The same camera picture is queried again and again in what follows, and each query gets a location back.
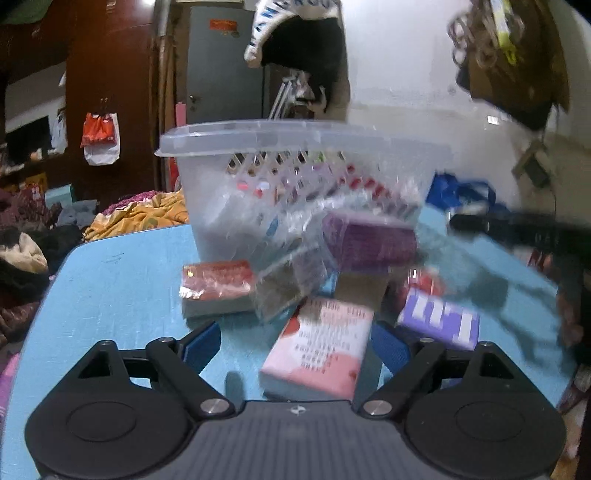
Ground dark packet in clear wrap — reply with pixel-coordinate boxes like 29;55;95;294
253;248;325;325

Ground yellow blanket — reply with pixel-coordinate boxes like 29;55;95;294
82;188;191;241

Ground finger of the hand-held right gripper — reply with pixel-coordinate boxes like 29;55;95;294
449;210;561;253

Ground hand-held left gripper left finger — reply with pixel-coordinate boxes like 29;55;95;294
69;320;235;422

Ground brown wooden wardrobe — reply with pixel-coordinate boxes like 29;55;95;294
0;0;161;205

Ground red packet in clear wrap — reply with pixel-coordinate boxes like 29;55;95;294
405;268;445;297

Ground blue tote bag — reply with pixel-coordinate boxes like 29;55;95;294
424;172;498;219

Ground purple and white lettered box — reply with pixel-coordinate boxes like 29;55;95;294
396;286;482;352

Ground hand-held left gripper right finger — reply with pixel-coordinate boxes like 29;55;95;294
361;320;522;421

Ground pile of dark clothes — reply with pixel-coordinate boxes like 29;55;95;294
0;188;85;334

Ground small white plastic bag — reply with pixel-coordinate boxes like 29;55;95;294
49;108;69;156

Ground wall charger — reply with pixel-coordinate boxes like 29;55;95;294
512;140;553;188

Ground black television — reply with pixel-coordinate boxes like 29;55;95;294
4;115;52;165

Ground tan box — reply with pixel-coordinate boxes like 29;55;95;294
334;270;389;311

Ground yellow strap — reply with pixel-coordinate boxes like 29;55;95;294
488;0;526;66

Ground coiled grey cable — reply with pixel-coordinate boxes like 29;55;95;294
447;7;500;71

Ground white and black hoodie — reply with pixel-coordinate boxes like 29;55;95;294
243;0;350;112

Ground red and white wrapped pack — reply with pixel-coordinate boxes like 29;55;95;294
179;260;256;318

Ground pink and white box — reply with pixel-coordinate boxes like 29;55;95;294
259;298;376;401

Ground white plastic lattice basket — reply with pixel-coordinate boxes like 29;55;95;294
154;119;452;278

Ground large white plastic bag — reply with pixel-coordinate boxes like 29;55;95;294
83;111;122;167

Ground orange plastic bag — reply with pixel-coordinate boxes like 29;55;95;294
80;112;116;148

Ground teal box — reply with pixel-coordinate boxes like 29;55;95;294
44;183;75;208

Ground grey door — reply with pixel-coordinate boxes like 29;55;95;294
186;4;267;126

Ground metal crutches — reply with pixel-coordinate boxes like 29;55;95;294
267;71;308;121

